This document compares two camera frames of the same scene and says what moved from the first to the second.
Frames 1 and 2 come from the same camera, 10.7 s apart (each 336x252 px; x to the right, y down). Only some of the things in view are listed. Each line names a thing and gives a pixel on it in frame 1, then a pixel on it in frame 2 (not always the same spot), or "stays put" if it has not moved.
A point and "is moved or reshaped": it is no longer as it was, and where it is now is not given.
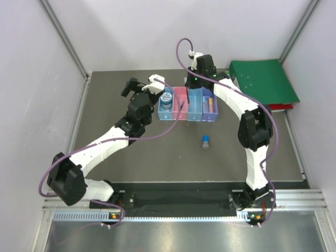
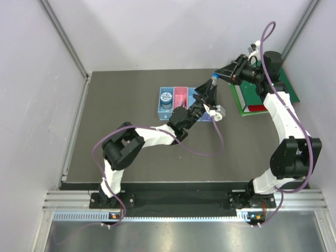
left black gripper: [134, 85] -> [205, 91]
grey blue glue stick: [206, 139] is moved or reshaped
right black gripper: [189, 83] -> [227, 73]
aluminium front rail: [285, 200] stays put
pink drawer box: [182, 114] stays put
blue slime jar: [166, 100] stays put
